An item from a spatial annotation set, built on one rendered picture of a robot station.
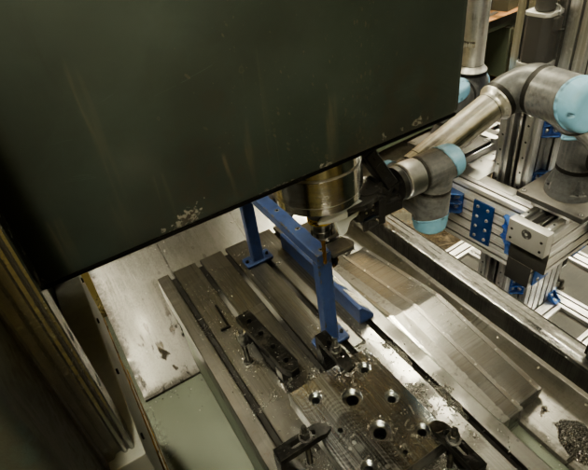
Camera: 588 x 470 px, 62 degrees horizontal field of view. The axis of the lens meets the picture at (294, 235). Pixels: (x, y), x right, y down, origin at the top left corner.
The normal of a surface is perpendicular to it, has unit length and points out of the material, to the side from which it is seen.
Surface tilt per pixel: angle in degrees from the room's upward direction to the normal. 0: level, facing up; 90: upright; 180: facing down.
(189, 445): 0
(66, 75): 90
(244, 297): 0
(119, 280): 24
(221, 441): 0
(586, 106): 85
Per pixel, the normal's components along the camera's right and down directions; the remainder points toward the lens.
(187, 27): 0.52, 0.48
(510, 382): -0.04, -0.71
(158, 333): 0.10, -0.53
